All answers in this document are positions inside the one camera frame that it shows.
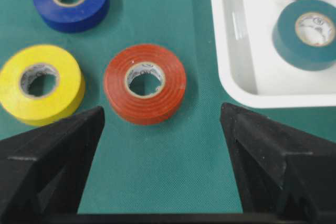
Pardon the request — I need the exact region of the red tape roll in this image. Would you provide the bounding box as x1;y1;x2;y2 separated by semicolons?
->
103;44;187;125

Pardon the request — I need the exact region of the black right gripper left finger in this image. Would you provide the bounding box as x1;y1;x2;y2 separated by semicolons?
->
1;106;105;223

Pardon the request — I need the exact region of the white plastic tray case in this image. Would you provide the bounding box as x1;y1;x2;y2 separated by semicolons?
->
211;0;335;109

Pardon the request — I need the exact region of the green tape roll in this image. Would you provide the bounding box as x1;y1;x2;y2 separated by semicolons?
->
272;0;335;71

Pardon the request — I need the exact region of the yellow tape roll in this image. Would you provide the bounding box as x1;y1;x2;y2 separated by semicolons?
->
1;44;85;126

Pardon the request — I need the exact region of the blue tape roll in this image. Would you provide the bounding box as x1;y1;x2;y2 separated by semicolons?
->
33;0;110;33

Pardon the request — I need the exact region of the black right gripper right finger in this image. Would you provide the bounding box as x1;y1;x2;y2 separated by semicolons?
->
220;103;335;223

